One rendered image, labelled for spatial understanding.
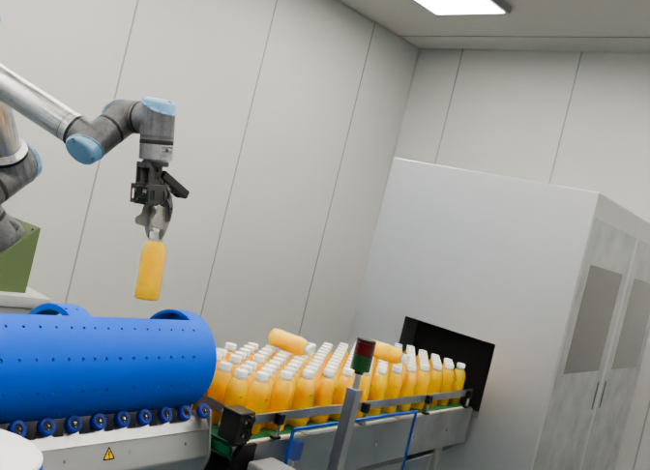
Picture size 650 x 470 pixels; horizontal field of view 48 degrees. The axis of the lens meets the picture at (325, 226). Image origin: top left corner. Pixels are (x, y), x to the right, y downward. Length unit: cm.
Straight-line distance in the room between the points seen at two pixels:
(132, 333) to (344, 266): 502
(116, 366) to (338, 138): 485
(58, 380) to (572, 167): 497
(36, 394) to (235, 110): 417
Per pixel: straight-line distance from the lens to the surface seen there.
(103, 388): 193
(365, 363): 233
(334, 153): 653
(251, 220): 598
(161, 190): 202
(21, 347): 178
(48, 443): 193
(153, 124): 200
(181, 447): 221
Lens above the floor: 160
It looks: 1 degrees down
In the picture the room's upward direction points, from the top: 14 degrees clockwise
